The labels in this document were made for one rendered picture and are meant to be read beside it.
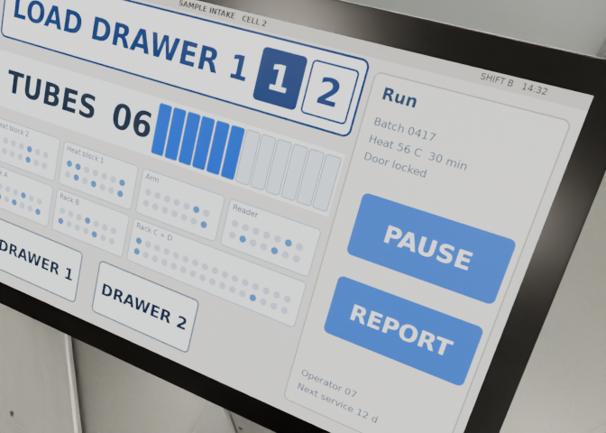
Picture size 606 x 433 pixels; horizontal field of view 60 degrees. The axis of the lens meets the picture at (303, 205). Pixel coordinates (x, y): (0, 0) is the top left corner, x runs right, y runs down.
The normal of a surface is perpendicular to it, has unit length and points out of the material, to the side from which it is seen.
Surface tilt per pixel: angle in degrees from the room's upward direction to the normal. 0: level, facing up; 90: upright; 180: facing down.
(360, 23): 50
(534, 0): 90
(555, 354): 0
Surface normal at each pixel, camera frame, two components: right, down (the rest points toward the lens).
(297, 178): -0.32, 0.15
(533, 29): -0.89, 0.36
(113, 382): -0.01, -0.62
